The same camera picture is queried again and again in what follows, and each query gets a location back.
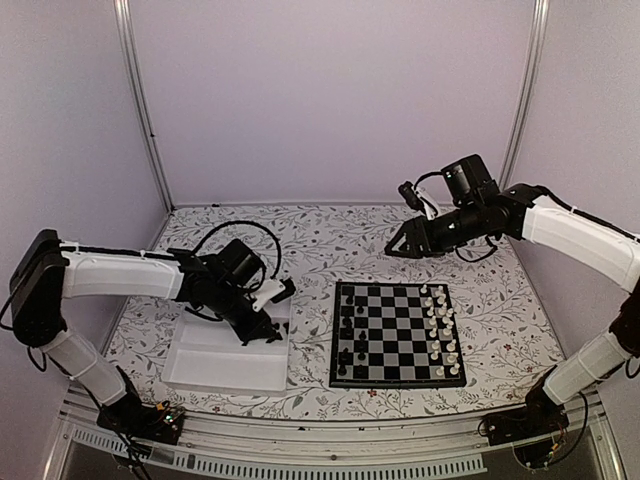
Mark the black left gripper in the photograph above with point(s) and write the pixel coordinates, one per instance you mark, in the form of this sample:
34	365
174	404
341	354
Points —
248	334

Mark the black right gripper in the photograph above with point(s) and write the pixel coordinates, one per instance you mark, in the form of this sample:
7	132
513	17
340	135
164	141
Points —
429	245

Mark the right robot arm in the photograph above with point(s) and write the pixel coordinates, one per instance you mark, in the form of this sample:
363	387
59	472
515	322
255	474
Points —
580	264

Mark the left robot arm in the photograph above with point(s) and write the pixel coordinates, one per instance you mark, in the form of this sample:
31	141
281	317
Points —
54	276

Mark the pile of black chess pieces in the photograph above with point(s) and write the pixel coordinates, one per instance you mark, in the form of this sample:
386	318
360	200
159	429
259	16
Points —
279	333

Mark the white plastic tray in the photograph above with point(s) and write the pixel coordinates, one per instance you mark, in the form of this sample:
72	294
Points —
208	357

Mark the black and silver chessboard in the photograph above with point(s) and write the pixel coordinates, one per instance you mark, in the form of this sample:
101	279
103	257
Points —
402	350

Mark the floral patterned table mat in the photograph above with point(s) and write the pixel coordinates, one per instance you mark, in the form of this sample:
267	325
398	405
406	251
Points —
506	339

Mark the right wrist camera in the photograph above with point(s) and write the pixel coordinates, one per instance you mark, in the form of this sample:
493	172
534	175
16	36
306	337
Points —
419	200

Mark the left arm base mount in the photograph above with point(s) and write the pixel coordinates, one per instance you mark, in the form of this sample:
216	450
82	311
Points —
161	423

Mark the aluminium front rail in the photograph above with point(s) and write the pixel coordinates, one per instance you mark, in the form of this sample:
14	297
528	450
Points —
438	447

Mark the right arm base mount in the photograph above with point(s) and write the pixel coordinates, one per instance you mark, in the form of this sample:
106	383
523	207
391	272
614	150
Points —
543	435

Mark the aluminium frame post right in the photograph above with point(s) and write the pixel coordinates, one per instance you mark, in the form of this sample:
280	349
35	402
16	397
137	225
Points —
534	53

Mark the aluminium frame post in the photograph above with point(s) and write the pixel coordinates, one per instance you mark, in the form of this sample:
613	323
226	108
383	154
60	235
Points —
534	53
126	34

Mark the aluminium frame post left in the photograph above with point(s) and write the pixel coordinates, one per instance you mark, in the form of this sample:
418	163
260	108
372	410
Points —
126	34

